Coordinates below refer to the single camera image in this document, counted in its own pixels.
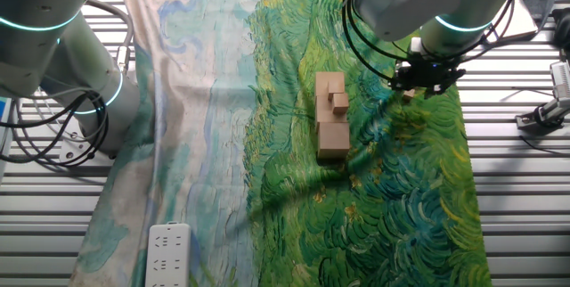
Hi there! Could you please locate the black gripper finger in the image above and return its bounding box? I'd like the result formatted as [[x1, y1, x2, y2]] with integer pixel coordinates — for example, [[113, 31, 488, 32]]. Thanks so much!
[[422, 69, 468, 100], [390, 72, 413, 93]]

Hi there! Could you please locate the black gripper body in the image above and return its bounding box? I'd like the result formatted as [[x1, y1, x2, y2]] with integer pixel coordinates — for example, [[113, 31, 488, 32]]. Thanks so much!
[[395, 57, 462, 88]]

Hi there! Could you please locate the small wooden cube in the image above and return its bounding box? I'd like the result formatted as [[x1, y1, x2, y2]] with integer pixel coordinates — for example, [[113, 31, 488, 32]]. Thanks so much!
[[331, 92, 350, 116]]

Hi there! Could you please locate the large wooden block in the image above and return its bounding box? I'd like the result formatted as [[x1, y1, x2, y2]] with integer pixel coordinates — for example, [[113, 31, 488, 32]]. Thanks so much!
[[316, 120, 352, 160], [314, 94, 348, 124], [314, 70, 346, 98]]

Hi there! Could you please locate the silver digital scale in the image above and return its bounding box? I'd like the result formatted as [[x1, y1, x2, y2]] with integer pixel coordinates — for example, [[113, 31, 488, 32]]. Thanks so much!
[[489, 0, 539, 43]]

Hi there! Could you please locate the dark round object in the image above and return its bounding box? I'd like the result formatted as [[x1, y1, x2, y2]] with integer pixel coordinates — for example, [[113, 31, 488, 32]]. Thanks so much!
[[550, 6, 570, 52]]

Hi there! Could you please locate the green blue painted cloth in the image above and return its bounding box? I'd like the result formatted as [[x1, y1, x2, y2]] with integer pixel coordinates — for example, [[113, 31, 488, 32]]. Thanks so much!
[[69, 0, 493, 287]]

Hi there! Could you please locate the white power strip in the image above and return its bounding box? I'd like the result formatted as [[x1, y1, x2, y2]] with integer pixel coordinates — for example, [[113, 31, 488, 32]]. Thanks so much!
[[144, 220, 192, 287]]

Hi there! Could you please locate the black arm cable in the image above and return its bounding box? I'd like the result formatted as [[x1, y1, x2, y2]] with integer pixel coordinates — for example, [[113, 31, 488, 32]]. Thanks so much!
[[340, 0, 522, 84]]

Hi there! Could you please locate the grey black camera mount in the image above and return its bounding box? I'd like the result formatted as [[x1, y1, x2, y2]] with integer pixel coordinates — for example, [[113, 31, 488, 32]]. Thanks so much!
[[515, 97, 570, 131]]

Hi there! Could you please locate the thin black cable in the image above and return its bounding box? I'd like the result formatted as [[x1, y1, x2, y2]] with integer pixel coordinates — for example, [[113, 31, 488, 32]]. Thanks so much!
[[518, 134, 570, 157]]

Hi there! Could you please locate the silver ribbed camera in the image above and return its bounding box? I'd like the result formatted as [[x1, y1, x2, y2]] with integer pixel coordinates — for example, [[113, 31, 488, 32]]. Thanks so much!
[[550, 60, 570, 101]]

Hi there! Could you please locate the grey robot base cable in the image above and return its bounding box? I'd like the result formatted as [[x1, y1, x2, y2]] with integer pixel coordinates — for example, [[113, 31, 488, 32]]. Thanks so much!
[[79, 0, 135, 77]]

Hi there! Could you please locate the black base cable bundle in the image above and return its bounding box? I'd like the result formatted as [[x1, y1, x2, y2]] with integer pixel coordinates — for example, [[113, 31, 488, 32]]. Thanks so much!
[[0, 90, 110, 168]]

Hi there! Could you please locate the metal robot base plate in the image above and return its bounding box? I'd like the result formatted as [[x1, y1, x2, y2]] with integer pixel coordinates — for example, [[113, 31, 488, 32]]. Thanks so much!
[[57, 112, 117, 166]]

